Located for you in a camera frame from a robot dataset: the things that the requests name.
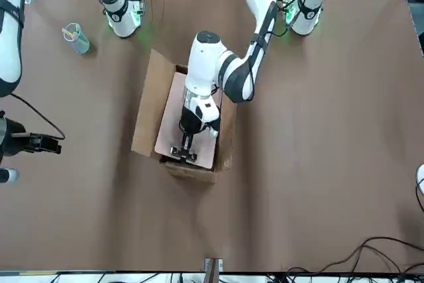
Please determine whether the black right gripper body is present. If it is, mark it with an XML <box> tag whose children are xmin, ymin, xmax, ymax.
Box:
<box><xmin>3</xmin><ymin>117</ymin><xmax>36</xmax><ymax>158</ymax></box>

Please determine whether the brown cardboard box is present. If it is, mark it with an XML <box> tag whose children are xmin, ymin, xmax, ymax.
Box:
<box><xmin>131</xmin><ymin>48</ymin><xmax>238</xmax><ymax>184</ymax></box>

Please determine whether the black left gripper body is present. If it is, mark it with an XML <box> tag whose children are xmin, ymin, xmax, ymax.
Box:
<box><xmin>178</xmin><ymin>106</ymin><xmax>209</xmax><ymax>135</ymax></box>

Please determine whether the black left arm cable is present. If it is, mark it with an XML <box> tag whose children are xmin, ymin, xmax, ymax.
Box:
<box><xmin>246</xmin><ymin>0</ymin><xmax>279</xmax><ymax>98</ymax></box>

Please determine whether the clear plastic cup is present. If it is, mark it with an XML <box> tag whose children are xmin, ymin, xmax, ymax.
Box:
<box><xmin>61</xmin><ymin>23</ymin><xmax>91</xmax><ymax>56</ymax></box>

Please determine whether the aluminium frame post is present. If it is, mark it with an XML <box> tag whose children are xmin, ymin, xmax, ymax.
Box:
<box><xmin>204</xmin><ymin>256</ymin><xmax>224</xmax><ymax>283</ymax></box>

